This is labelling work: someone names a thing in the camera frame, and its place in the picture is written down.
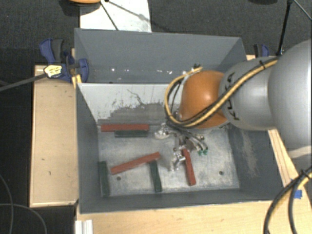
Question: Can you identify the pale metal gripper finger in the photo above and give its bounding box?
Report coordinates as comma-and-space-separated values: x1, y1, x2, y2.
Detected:
176, 153, 186, 171
170, 151, 178, 172

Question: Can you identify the grey metal bin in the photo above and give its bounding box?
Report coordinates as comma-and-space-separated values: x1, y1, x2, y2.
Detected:
74, 28, 285, 213

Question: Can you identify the dark green flat block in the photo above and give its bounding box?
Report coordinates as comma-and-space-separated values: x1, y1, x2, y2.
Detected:
97, 160, 111, 197
149, 161, 163, 193
114, 130, 149, 138

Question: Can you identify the red-brown flat block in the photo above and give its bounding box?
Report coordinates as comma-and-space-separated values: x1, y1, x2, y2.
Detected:
110, 152, 161, 176
182, 148, 197, 187
100, 123, 150, 133

